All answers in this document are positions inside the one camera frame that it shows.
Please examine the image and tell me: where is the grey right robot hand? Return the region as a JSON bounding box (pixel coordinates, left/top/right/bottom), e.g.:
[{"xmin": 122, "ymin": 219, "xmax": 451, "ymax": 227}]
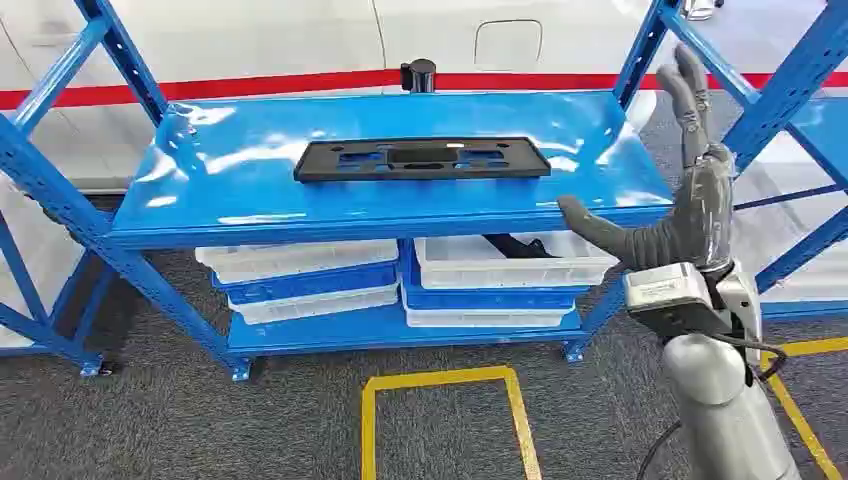
[{"xmin": 556, "ymin": 42, "xmax": 738, "ymax": 274}]

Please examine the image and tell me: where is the black plastic mounting plate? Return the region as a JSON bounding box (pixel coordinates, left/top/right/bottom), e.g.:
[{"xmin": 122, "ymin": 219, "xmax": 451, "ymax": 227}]
[{"xmin": 293, "ymin": 136, "xmax": 552, "ymax": 184}]

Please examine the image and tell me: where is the blue metal shelf rack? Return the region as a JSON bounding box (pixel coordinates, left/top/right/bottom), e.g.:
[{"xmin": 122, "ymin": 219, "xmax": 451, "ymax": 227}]
[
  {"xmin": 731, "ymin": 92, "xmax": 848, "ymax": 326},
  {"xmin": 0, "ymin": 0, "xmax": 848, "ymax": 384}
]

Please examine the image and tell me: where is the yellow floor tape square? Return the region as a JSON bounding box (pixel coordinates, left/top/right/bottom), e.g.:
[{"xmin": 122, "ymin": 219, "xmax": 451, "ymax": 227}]
[
  {"xmin": 360, "ymin": 365, "xmax": 543, "ymax": 480},
  {"xmin": 760, "ymin": 336, "xmax": 848, "ymax": 480}
]

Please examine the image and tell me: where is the black plastic part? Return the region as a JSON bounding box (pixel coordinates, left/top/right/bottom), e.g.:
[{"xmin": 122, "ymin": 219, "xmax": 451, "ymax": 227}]
[{"xmin": 482, "ymin": 233, "xmax": 559, "ymax": 260}]

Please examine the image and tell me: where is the blue plastic crate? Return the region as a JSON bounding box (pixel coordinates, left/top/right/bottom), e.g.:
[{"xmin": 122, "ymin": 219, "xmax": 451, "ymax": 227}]
[
  {"xmin": 211, "ymin": 261, "xmax": 400, "ymax": 307},
  {"xmin": 399, "ymin": 239, "xmax": 592, "ymax": 313}
]

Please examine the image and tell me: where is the white vehicle body red stripe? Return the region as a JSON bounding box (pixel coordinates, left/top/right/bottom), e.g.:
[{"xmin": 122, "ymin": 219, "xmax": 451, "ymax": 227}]
[{"xmin": 0, "ymin": 0, "xmax": 848, "ymax": 346}]

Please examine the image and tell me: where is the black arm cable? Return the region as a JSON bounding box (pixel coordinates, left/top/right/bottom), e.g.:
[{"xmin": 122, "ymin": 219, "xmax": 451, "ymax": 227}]
[
  {"xmin": 705, "ymin": 331, "xmax": 791, "ymax": 386},
  {"xmin": 635, "ymin": 419, "xmax": 684, "ymax": 480}
]

